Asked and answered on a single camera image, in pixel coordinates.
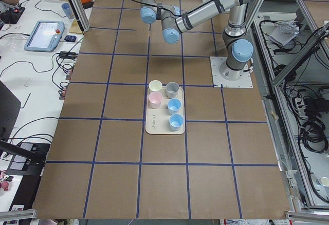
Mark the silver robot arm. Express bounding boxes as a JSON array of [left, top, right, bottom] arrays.
[[140, 0, 256, 81]]

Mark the blue cup on desk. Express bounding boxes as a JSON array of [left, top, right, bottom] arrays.
[[61, 3, 74, 19]]

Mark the cream plastic cup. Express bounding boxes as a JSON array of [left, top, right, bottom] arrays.
[[148, 80, 162, 93]]

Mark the grey plastic cup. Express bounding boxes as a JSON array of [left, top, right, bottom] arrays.
[[166, 82, 179, 98]]

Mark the pink plastic cup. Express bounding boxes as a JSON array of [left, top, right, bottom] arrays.
[[149, 91, 163, 109]]

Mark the light blue plastic cup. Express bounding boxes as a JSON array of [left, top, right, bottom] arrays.
[[167, 98, 181, 115]]

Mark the outer light blue cup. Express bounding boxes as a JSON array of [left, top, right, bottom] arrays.
[[169, 114, 184, 131]]

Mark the wooden mug stand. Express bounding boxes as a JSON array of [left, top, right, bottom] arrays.
[[68, 19, 84, 34]]

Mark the blue teach pendant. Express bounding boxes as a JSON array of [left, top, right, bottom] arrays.
[[24, 21, 65, 52]]

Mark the beige serving tray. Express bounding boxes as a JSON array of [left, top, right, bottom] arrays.
[[145, 86, 185, 135]]

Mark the aluminium frame post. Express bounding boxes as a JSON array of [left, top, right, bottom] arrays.
[[68, 0, 90, 32]]

